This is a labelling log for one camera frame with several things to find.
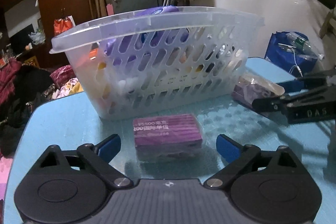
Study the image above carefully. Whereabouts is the small purple box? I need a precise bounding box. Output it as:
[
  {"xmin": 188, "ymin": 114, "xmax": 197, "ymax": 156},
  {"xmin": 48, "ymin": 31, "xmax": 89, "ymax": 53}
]
[{"xmin": 133, "ymin": 114, "xmax": 203, "ymax": 162}]

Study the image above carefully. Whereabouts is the purple item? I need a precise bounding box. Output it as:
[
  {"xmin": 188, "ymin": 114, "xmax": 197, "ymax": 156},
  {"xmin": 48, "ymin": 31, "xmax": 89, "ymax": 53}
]
[{"xmin": 231, "ymin": 73, "xmax": 285, "ymax": 109}]

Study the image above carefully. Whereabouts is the orange yellow pill bottle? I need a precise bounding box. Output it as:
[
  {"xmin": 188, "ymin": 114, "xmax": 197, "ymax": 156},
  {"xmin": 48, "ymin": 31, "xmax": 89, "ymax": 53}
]
[{"xmin": 88, "ymin": 48, "xmax": 112, "ymax": 114}]

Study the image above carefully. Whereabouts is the purple tissue pack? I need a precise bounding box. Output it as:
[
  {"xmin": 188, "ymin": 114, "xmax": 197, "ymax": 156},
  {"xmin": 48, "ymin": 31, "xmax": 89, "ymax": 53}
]
[{"xmin": 103, "ymin": 5, "xmax": 190, "ymax": 67}]

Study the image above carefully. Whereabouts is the clear plastic water bottle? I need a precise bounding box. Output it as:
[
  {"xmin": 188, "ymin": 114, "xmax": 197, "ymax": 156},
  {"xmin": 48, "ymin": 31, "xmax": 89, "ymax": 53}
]
[{"xmin": 286, "ymin": 32, "xmax": 325, "ymax": 60}]

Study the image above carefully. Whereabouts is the blue shopping bag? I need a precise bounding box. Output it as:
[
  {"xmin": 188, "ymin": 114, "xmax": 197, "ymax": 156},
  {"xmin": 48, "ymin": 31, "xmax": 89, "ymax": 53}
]
[{"xmin": 264, "ymin": 32, "xmax": 318, "ymax": 77}]

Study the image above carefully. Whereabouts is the pile of dark clothes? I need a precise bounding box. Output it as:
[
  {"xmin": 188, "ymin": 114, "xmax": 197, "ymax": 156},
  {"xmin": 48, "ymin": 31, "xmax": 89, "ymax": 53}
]
[{"xmin": 1, "ymin": 58, "xmax": 54, "ymax": 157}]

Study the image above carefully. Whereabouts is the translucent white plastic basket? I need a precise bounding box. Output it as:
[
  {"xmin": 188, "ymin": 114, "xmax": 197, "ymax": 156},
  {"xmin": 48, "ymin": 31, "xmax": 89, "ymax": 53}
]
[{"xmin": 51, "ymin": 6, "xmax": 264, "ymax": 120}]

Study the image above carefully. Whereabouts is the orange white hanging bag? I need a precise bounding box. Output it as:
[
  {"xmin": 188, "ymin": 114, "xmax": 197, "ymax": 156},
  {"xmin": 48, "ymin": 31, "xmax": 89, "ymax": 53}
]
[{"xmin": 54, "ymin": 15, "xmax": 76, "ymax": 36}]

